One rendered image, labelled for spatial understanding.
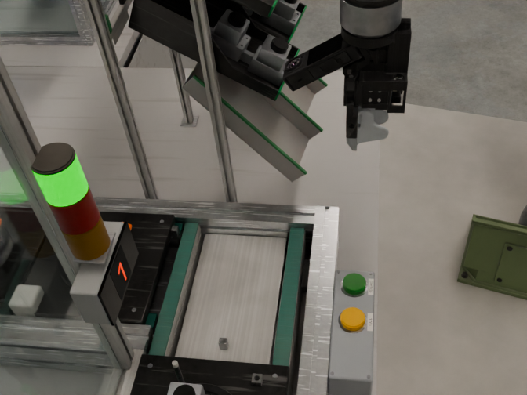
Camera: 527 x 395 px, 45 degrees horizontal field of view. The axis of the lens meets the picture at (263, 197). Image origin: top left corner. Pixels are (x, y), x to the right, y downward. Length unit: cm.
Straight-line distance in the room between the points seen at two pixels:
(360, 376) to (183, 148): 76
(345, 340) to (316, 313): 7
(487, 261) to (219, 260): 49
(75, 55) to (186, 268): 95
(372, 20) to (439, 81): 239
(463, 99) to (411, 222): 177
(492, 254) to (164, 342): 59
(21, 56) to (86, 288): 129
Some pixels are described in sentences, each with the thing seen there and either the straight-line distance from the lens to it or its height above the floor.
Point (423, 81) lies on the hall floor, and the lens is 316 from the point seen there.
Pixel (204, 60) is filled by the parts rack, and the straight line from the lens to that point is 107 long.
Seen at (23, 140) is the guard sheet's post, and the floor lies 145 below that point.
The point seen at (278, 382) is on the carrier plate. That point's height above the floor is 97.
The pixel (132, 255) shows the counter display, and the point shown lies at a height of 119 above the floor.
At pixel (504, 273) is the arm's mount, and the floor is 92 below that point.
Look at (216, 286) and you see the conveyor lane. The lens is 118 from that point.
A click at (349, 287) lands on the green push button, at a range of 110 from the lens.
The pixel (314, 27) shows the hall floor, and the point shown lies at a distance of 354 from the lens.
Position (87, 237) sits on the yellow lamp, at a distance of 79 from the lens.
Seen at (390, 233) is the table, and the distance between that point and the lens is 132.
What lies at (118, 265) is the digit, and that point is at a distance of 86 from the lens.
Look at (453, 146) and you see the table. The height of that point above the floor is 86.
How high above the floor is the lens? 187
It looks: 47 degrees down
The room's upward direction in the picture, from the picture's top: 7 degrees counter-clockwise
